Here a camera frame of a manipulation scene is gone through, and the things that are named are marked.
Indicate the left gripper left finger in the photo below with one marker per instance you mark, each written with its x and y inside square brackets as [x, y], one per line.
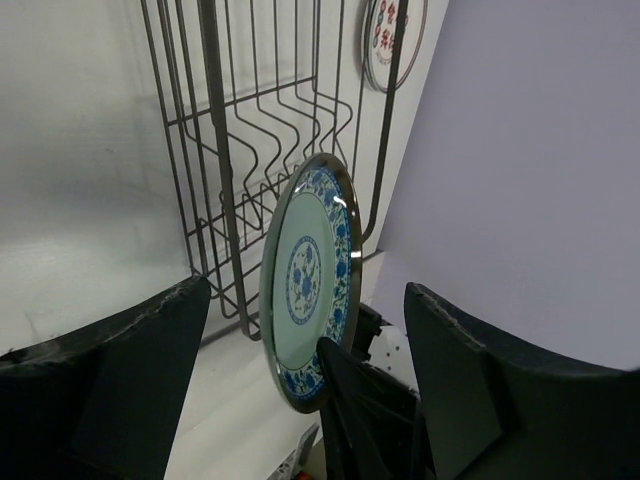
[103, 401]

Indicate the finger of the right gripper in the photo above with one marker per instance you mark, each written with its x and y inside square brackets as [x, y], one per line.
[372, 423]

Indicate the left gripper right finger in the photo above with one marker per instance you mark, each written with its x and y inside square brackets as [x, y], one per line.
[499, 407]

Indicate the green rimmed white plate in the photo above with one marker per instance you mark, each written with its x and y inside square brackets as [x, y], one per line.
[310, 278]

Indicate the metal wire dish rack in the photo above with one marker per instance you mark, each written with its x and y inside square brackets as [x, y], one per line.
[248, 90]

